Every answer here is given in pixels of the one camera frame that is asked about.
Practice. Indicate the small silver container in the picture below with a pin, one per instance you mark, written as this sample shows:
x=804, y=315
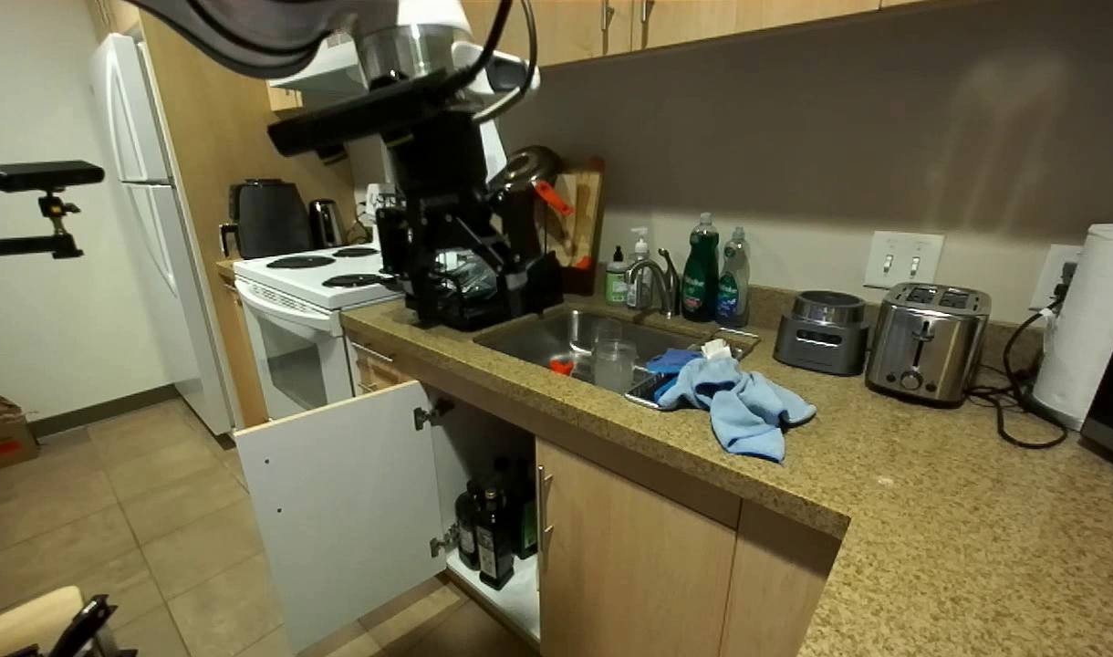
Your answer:
x=823, y=335

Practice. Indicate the white range hood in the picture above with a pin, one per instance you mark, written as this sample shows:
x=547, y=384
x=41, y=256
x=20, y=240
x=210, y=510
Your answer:
x=322, y=73

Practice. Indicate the white wall outlet plate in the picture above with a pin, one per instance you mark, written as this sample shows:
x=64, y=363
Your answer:
x=1049, y=259

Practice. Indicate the white refrigerator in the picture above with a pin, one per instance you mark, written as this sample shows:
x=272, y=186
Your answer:
x=155, y=242

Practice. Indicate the clear drinking glass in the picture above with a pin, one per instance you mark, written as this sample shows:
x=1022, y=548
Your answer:
x=615, y=368

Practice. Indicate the stainless steel toaster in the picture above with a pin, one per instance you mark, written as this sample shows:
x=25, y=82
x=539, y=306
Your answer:
x=923, y=348

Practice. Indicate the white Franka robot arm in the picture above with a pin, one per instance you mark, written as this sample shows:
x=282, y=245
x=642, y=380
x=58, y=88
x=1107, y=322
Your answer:
x=249, y=32

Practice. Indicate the white light switch plate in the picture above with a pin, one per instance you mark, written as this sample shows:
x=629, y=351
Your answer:
x=902, y=259

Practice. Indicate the white square plate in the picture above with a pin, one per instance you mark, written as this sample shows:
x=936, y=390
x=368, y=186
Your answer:
x=495, y=148

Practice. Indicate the orange spatula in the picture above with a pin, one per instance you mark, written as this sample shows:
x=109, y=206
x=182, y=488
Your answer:
x=557, y=201

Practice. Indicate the small red sink item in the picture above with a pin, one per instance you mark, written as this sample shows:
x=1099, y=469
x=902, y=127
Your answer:
x=558, y=363

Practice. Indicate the steel sink faucet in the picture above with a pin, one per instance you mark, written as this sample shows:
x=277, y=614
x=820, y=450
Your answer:
x=660, y=289

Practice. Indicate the black clamp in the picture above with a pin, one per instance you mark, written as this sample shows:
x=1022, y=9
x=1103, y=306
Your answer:
x=80, y=627

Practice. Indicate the wooden drawer stack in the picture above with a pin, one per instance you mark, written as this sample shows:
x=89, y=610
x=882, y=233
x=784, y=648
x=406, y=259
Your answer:
x=377, y=368

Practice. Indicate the wooden cutting board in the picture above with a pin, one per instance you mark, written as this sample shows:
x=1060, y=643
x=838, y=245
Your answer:
x=586, y=224

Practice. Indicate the blue cloth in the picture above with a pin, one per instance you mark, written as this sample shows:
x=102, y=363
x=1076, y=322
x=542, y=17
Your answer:
x=731, y=403

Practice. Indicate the dark steel pan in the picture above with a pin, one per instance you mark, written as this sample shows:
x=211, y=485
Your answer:
x=523, y=169

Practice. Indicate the green dish soap bottle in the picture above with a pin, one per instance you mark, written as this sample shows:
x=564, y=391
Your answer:
x=703, y=276

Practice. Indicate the black camera on stand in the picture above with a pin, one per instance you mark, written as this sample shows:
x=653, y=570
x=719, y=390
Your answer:
x=39, y=178

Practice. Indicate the white sponge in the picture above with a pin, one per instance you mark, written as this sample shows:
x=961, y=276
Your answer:
x=716, y=348

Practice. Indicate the small white bottle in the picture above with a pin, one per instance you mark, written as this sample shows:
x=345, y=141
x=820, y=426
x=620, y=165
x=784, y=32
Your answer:
x=616, y=286

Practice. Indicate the dark green glass bottle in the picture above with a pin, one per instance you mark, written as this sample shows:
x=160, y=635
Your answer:
x=496, y=548

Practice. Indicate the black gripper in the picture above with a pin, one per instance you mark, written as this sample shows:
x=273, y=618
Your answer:
x=439, y=169

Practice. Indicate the clear blue soap bottle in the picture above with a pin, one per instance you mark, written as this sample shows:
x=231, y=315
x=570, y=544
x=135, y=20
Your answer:
x=733, y=286

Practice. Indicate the white paper towel roll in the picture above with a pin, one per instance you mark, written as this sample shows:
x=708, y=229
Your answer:
x=1085, y=330

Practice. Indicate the steel kitchen sink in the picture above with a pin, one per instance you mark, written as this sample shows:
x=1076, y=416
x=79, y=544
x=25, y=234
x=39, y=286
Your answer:
x=557, y=335

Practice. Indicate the clear soap dispenser bottle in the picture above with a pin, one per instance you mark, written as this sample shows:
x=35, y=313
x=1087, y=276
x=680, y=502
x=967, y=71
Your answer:
x=638, y=276

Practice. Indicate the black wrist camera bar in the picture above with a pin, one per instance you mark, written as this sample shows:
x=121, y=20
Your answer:
x=359, y=112

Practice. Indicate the white electric stove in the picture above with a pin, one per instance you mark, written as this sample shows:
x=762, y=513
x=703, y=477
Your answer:
x=292, y=330

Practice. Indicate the wooden cabinet door white inside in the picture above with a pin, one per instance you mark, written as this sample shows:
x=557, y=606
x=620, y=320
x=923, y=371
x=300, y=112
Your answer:
x=338, y=513

